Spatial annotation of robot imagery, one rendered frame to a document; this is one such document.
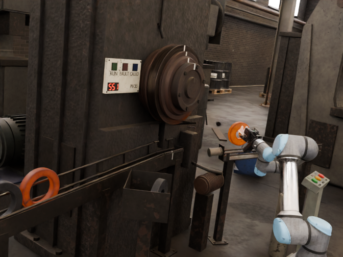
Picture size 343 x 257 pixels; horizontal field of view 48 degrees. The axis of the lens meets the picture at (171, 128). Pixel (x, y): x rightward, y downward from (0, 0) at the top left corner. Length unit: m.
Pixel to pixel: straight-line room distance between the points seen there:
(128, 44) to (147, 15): 0.21
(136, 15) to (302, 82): 3.05
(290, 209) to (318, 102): 2.90
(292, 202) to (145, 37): 1.17
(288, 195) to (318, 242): 0.25
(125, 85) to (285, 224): 1.07
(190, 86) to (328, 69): 2.73
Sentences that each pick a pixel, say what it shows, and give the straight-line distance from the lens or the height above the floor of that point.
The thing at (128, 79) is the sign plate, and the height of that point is 1.13.
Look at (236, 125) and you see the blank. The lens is 2.54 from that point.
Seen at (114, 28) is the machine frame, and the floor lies 1.39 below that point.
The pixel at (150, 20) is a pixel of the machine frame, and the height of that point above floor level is 1.46.
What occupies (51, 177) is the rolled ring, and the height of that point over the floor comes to 0.72.
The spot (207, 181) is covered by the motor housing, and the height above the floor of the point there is 0.51.
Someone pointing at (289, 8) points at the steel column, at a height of 2.67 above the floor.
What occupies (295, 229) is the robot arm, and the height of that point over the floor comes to 0.57.
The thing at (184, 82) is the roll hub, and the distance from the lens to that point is 2.17.
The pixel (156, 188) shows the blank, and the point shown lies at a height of 0.73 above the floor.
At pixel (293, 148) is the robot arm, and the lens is 2.00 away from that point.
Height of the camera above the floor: 1.33
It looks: 12 degrees down
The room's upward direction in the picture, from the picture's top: 7 degrees clockwise
